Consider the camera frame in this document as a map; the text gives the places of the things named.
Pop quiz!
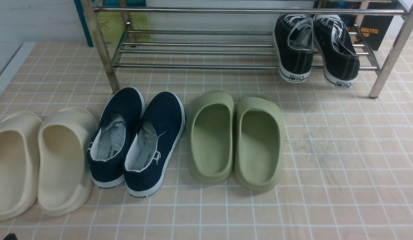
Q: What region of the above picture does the right cream foam slipper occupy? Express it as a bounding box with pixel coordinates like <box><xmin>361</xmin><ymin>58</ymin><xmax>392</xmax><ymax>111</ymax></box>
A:
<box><xmin>37</xmin><ymin>107</ymin><xmax>98</xmax><ymax>217</ymax></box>

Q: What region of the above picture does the left navy canvas shoe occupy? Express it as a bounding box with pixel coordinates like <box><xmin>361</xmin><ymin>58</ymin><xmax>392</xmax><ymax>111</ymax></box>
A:
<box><xmin>87</xmin><ymin>88</ymin><xmax>145</xmax><ymax>189</ymax></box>

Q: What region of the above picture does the navy canvas shoe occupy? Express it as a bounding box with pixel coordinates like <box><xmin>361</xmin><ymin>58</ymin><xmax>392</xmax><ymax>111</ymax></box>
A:
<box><xmin>87</xmin><ymin>88</ymin><xmax>145</xmax><ymax>189</ymax></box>
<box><xmin>123</xmin><ymin>92</ymin><xmax>185</xmax><ymax>198</ymax></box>

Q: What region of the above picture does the right green foam slipper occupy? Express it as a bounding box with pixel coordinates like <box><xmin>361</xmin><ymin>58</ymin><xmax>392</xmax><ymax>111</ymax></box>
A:
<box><xmin>234</xmin><ymin>95</ymin><xmax>287</xmax><ymax>192</ymax></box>

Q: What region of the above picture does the cream foam slipper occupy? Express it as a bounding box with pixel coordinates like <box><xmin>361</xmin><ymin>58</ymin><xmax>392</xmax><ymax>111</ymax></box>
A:
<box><xmin>0</xmin><ymin>111</ymin><xmax>42</xmax><ymax>221</ymax></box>
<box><xmin>37</xmin><ymin>107</ymin><xmax>98</xmax><ymax>217</ymax></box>

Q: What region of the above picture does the blue yellow-green book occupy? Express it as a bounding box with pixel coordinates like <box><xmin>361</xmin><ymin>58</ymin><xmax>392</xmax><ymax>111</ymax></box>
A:
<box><xmin>74</xmin><ymin>0</ymin><xmax>151</xmax><ymax>47</ymax></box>

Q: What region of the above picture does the silver metal shoe rack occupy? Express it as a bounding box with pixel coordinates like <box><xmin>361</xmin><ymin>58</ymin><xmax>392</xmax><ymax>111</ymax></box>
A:
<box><xmin>81</xmin><ymin>0</ymin><xmax>413</xmax><ymax>100</ymax></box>

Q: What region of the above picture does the right navy canvas shoe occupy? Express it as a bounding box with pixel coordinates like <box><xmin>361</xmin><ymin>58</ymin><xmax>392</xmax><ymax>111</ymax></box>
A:
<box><xmin>123</xmin><ymin>92</ymin><xmax>185</xmax><ymax>198</ymax></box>

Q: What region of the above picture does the green foam slipper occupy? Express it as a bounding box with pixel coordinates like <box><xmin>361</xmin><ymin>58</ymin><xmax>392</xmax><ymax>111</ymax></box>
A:
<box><xmin>186</xmin><ymin>91</ymin><xmax>234</xmax><ymax>184</ymax></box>
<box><xmin>234</xmin><ymin>95</ymin><xmax>287</xmax><ymax>192</ymax></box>

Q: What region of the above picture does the black orange book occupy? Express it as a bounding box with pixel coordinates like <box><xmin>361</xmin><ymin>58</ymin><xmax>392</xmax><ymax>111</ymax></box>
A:
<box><xmin>313</xmin><ymin>1</ymin><xmax>395</xmax><ymax>51</ymax></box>

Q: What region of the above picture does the black canvas sneaker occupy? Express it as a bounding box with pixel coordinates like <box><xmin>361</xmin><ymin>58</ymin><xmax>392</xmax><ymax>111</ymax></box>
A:
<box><xmin>272</xmin><ymin>14</ymin><xmax>314</xmax><ymax>83</ymax></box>
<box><xmin>313</xmin><ymin>15</ymin><xmax>360</xmax><ymax>89</ymax></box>

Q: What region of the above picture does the left cream foam slipper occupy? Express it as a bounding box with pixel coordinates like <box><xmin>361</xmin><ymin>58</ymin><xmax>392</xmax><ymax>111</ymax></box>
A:
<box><xmin>0</xmin><ymin>111</ymin><xmax>42</xmax><ymax>221</ymax></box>

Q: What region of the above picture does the left green foam slipper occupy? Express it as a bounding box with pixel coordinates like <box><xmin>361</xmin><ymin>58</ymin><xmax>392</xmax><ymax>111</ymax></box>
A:
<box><xmin>186</xmin><ymin>91</ymin><xmax>234</xmax><ymax>184</ymax></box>

